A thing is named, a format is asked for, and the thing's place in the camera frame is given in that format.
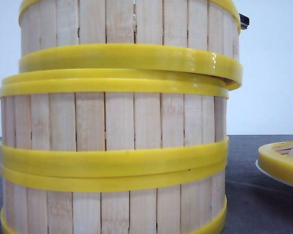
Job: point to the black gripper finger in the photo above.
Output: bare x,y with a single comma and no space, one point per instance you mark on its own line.
244,22

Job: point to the yellow bamboo steamer lid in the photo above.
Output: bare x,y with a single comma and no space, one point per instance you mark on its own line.
277,160

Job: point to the white plate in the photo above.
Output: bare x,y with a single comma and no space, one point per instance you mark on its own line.
270,176

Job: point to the front bamboo steamer basket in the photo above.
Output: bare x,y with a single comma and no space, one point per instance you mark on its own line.
197,207

